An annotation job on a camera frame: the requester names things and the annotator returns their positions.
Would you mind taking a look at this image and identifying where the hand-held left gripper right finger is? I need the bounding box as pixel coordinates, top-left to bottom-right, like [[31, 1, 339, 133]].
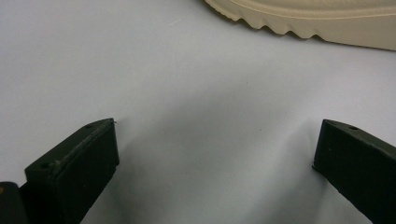
[[312, 119, 396, 224]]

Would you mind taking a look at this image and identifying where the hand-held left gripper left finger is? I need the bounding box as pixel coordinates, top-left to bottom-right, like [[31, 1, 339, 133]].
[[19, 118, 120, 224]]

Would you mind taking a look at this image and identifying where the beige rubber clog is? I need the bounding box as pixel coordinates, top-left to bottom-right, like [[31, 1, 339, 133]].
[[204, 0, 396, 51]]

